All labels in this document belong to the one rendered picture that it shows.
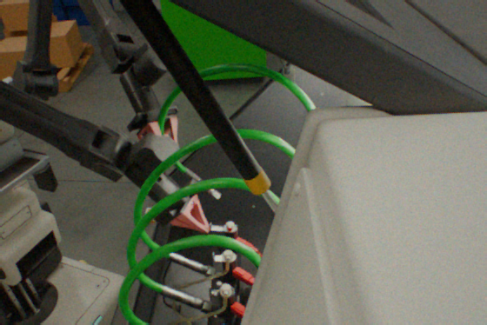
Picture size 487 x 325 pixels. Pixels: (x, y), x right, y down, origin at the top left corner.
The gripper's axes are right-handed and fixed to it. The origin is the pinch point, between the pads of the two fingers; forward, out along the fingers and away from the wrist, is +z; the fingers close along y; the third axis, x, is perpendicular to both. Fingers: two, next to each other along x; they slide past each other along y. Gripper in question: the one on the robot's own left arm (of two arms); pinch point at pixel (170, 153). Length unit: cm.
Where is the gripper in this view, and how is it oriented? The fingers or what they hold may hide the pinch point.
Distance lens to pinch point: 89.0
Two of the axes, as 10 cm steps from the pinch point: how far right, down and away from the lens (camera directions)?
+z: 4.5, 8.9, -0.9
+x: -5.6, 3.6, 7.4
